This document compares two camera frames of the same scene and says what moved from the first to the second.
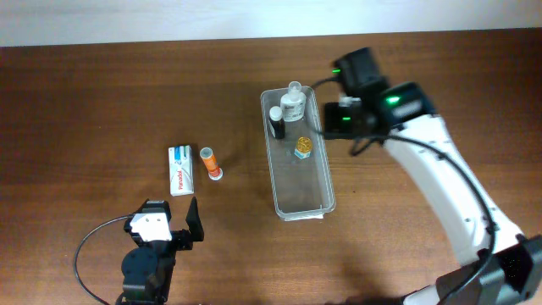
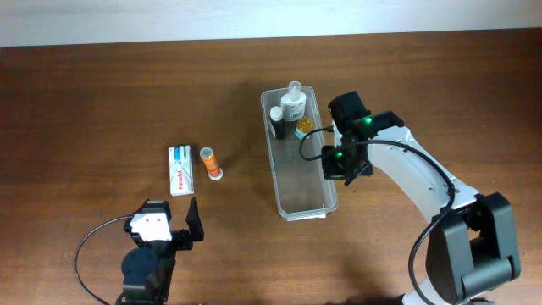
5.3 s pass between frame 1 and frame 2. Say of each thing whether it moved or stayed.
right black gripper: moved
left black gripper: stayed
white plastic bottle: stayed
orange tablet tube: stayed
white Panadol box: stayed
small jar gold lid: moved
